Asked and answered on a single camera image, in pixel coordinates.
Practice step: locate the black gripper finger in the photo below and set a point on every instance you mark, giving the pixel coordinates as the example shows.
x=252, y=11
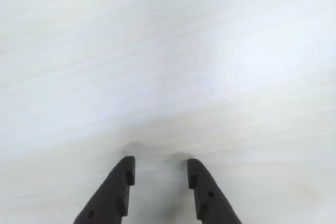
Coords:
x=210, y=203
x=110, y=195

